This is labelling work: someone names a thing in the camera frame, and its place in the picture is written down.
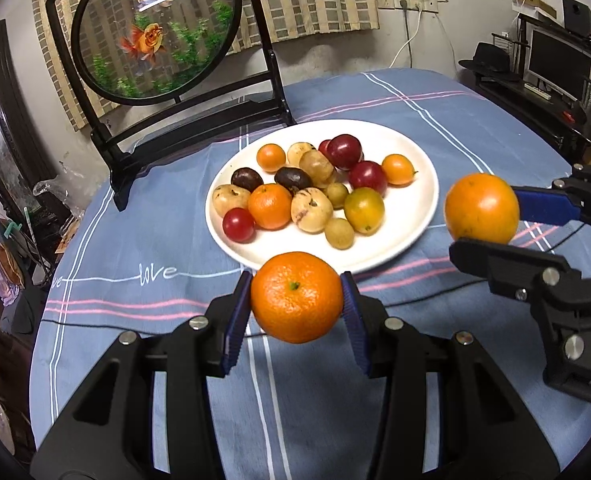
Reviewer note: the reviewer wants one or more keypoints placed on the white remote control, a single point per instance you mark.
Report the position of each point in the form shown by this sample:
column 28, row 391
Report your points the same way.
column 538, row 91

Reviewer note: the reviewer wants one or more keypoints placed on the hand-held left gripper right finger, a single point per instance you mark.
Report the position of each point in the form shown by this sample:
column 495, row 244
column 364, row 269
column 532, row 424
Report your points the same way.
column 355, row 325

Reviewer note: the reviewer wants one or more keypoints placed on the dark wooden framed picture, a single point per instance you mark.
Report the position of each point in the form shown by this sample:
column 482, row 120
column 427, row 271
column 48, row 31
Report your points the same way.
column 0, row 135

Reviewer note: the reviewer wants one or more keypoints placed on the small yellow-green fruit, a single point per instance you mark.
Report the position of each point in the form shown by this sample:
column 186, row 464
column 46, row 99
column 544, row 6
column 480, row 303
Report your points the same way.
column 339, row 233
column 336, row 195

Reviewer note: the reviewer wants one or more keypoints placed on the pink cloth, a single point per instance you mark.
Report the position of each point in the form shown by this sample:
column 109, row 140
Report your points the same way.
column 5, row 270

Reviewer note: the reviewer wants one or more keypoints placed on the small red object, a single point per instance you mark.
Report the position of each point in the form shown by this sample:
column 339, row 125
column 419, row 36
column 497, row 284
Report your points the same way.
column 568, row 115

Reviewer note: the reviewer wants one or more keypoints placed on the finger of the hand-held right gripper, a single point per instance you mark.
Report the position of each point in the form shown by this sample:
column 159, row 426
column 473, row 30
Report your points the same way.
column 545, row 205
column 505, row 262

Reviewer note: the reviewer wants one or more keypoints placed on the computer monitor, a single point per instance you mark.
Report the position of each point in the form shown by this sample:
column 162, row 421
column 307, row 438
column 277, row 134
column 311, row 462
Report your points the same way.
column 560, row 62

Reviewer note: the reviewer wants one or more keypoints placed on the blue striped tablecloth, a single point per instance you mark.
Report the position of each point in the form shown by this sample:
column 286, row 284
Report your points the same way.
column 150, row 220

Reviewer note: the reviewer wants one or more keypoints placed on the clear plastic bag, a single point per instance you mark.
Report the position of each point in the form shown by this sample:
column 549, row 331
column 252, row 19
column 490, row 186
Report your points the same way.
column 50, row 192

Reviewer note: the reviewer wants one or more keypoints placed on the cardboard box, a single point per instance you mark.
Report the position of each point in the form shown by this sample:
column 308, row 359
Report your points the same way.
column 538, row 4

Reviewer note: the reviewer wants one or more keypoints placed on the white plate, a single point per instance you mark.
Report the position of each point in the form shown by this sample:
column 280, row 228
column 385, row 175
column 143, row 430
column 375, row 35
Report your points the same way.
column 410, row 210

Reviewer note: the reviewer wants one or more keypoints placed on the mandarin orange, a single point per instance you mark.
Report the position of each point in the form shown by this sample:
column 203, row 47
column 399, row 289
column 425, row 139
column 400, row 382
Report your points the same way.
column 271, row 206
column 296, row 296

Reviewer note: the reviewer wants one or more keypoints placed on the orange tomato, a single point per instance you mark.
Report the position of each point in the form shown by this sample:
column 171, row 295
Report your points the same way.
column 271, row 156
column 398, row 169

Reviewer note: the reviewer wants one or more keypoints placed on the red cherry tomato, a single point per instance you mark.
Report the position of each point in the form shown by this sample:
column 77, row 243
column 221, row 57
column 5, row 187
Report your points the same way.
column 239, row 224
column 324, row 146

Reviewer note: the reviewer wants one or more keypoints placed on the beige checked curtain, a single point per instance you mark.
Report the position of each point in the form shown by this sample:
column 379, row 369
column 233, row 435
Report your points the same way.
column 315, row 0

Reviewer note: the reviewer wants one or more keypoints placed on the smooth round orange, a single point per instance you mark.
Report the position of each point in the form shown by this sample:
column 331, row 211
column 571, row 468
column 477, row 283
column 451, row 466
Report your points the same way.
column 481, row 208

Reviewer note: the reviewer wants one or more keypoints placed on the green plastic object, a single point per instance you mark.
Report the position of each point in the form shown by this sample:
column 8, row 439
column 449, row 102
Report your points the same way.
column 11, row 230

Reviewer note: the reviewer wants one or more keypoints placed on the black speaker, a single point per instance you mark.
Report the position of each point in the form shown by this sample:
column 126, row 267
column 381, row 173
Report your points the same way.
column 578, row 15

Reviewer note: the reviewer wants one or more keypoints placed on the dark red plum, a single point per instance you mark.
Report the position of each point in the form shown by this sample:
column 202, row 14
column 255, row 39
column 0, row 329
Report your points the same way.
column 344, row 151

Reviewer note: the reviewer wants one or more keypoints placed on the yellow-green tomato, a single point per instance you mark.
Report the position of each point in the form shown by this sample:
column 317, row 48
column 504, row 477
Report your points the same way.
column 364, row 210

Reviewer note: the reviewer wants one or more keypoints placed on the goldfish screen on black stand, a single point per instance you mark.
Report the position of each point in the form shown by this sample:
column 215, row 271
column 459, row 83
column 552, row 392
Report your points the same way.
column 160, row 45

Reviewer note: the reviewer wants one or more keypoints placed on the black TV stand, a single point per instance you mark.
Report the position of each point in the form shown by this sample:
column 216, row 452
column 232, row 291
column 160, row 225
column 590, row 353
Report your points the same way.
column 540, row 110

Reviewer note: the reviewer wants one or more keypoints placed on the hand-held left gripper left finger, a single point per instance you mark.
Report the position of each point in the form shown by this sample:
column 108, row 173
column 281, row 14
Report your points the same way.
column 238, row 320

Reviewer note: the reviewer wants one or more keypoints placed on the dark purple wrinkled fruit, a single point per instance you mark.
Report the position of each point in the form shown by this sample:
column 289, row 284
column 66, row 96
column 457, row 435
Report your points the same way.
column 247, row 179
column 293, row 180

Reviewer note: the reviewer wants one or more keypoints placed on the spotted yellow loquat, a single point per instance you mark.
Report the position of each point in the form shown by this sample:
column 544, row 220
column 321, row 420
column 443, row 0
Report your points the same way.
column 316, row 166
column 298, row 151
column 311, row 209
column 229, row 200

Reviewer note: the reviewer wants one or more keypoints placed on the white wall socket row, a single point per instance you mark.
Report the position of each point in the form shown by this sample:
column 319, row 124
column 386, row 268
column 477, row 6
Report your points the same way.
column 420, row 3

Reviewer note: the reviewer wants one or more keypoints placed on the black hat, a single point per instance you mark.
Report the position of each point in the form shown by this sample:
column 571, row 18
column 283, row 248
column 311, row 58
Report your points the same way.
column 490, row 57

